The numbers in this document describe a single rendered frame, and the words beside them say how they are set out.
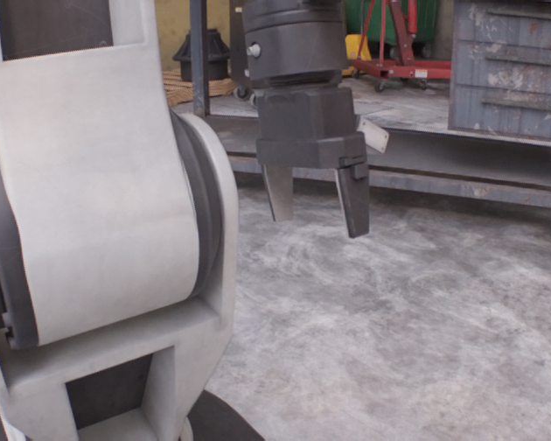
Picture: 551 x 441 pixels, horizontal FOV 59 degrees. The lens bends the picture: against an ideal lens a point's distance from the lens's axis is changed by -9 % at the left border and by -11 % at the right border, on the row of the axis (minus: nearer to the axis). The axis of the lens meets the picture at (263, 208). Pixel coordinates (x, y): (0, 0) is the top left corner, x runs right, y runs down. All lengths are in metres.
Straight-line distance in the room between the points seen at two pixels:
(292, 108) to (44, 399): 0.30
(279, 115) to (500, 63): 1.25
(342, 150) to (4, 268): 0.27
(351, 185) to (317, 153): 0.04
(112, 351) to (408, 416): 0.80
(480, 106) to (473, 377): 0.84
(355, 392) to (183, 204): 0.86
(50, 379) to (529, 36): 1.53
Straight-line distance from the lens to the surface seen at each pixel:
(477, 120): 1.68
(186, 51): 4.41
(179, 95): 4.05
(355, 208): 0.45
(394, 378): 1.17
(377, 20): 7.18
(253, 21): 0.46
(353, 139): 0.44
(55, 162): 0.29
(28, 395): 0.36
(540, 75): 1.68
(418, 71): 4.78
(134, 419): 0.55
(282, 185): 0.53
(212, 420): 0.82
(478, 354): 1.28
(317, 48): 0.44
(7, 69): 0.29
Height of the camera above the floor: 0.74
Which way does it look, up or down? 22 degrees down
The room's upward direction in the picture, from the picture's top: 1 degrees counter-clockwise
